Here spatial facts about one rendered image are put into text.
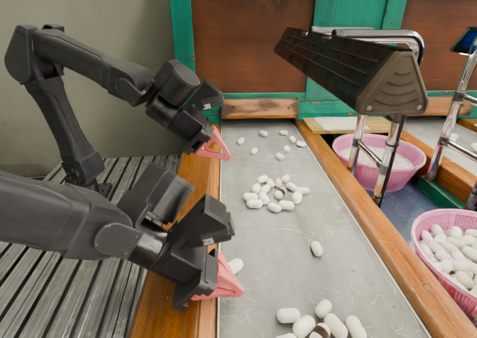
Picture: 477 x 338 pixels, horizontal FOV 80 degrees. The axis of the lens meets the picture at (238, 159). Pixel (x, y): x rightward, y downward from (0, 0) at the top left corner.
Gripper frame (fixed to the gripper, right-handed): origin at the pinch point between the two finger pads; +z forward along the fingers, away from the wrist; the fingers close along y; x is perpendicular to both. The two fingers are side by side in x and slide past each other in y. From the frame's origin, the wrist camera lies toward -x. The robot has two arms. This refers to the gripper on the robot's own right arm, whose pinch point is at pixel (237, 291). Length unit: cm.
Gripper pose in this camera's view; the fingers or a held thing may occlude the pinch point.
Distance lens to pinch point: 48.6
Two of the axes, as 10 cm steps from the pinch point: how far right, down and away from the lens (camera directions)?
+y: -0.5, -4.6, 8.9
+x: -6.4, 7.0, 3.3
